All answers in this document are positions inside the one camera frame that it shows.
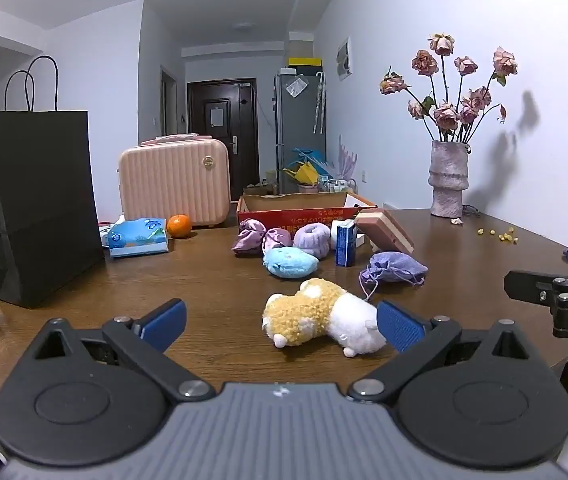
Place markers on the textured pink vase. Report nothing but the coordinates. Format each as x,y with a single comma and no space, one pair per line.
448,180

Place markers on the pink ribbed suitcase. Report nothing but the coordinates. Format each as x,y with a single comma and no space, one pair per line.
174,185

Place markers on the dark brown entrance door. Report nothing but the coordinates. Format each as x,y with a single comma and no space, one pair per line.
199,150

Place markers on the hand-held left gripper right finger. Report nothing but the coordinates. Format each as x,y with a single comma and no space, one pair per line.
399,327

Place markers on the orange fruit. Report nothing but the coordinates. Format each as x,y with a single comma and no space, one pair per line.
179,226

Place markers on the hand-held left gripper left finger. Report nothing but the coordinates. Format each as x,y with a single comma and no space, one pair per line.
166,322

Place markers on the yellow and black box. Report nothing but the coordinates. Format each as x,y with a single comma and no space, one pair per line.
305,64

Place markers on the blue plush toy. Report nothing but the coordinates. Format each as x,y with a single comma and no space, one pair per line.
289,262

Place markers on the grey refrigerator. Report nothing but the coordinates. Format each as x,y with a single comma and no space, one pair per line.
294,125

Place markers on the clear plastic bag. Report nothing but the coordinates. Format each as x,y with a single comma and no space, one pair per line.
295,87

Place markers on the white sponge block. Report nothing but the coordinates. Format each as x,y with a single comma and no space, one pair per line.
360,240

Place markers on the white paper notice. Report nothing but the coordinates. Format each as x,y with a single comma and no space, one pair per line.
216,117

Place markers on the brown cardboard box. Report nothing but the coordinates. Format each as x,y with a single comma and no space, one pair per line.
259,190

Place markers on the pink layered sponge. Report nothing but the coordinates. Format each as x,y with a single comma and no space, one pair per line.
384,230

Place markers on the purple feathery decoration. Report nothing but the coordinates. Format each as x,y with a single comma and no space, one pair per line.
348,157

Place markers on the white folded umbrella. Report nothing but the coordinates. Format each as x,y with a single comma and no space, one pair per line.
319,105

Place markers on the scattered yellow crumbs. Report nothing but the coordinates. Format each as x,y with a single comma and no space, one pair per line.
506,236

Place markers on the trolley with bottles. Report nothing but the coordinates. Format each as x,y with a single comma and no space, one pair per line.
336,186

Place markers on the blue plastic frame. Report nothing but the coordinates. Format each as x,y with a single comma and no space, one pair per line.
311,154

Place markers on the interior door frame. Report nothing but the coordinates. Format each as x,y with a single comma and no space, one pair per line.
168,105

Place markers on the pink bucket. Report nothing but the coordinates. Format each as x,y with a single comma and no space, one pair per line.
308,188

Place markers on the yellow bag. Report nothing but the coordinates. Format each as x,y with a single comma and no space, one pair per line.
304,174

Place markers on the blue handkerchief box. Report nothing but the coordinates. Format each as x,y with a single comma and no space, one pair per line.
345,245

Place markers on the red cardboard box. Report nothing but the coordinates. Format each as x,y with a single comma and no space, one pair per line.
289,217

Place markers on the black paper bag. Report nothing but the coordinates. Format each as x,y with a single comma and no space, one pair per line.
39,200

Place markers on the bunch of dried pink roses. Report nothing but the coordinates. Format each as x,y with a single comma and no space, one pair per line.
446,115

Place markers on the blue tissue pack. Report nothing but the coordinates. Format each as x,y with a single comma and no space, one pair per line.
136,237

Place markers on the lavender fluffy headband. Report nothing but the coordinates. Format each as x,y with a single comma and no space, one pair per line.
312,240

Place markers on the yellow and white plush toy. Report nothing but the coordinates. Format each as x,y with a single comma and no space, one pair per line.
314,315

